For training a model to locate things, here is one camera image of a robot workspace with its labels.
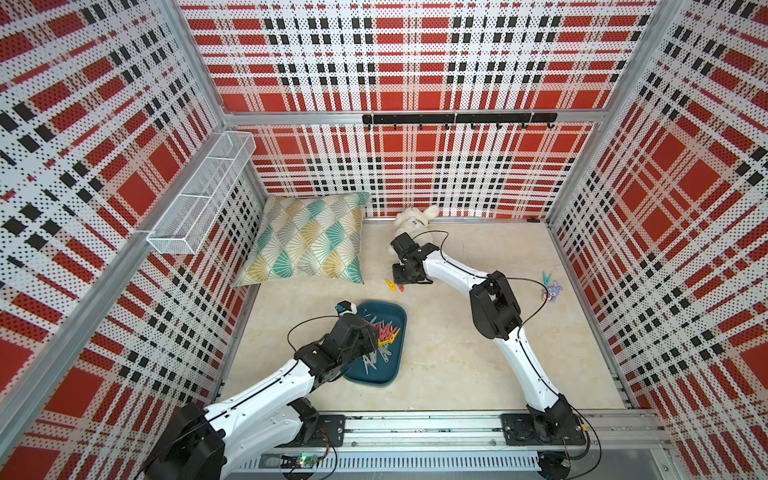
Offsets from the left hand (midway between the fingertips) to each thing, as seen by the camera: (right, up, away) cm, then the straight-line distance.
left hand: (378, 333), depth 85 cm
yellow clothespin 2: (+4, -3, +4) cm, 6 cm away
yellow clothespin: (+4, +12, +15) cm, 20 cm away
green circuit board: (-20, -28, -13) cm, 37 cm away
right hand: (+8, +15, +18) cm, 25 cm away
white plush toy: (+12, +33, +23) cm, 42 cm away
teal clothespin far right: (+58, +14, +19) cm, 62 cm away
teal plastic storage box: (+2, -9, -1) cm, 9 cm away
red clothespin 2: (+1, 0, +2) cm, 2 cm away
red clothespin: (+7, +11, +16) cm, 20 cm away
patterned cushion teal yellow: (-23, +27, +9) cm, 37 cm away
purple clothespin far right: (+56, +10, +11) cm, 58 cm away
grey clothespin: (-2, -8, -1) cm, 8 cm away
